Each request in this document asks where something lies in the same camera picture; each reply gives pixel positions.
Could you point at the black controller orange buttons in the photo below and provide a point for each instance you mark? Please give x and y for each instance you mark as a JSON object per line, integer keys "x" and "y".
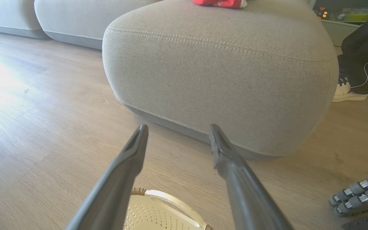
{"x": 321, "y": 13}

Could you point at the person leg black trousers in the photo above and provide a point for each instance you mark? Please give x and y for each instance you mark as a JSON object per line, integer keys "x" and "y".
{"x": 366, "y": 51}

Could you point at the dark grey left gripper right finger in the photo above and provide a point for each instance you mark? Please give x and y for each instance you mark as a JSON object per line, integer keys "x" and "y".
{"x": 244, "y": 188}

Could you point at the pale green low shelf cabinet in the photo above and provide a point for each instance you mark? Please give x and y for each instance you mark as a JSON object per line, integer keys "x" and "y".
{"x": 337, "y": 28}

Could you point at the cream plastic laundry basket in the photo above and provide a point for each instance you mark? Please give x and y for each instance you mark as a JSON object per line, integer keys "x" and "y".
{"x": 158, "y": 210}

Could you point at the white sneaker black laces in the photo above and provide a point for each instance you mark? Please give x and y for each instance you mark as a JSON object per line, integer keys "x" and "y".
{"x": 347, "y": 92}

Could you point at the grey roller robot base wheel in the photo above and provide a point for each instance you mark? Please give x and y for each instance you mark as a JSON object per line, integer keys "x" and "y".
{"x": 359, "y": 191}

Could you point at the grey fabric sofa section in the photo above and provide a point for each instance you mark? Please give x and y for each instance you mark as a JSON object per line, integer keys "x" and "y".
{"x": 81, "y": 19}
{"x": 5, "y": 14}

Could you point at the grey fabric ottoman seat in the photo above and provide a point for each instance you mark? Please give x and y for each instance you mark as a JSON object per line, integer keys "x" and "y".
{"x": 219, "y": 73}

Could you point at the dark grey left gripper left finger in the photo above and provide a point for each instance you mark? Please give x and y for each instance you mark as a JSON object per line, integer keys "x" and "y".
{"x": 117, "y": 188}

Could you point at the orange-red clothing item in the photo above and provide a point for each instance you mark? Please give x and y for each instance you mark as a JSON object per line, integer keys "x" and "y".
{"x": 219, "y": 3}

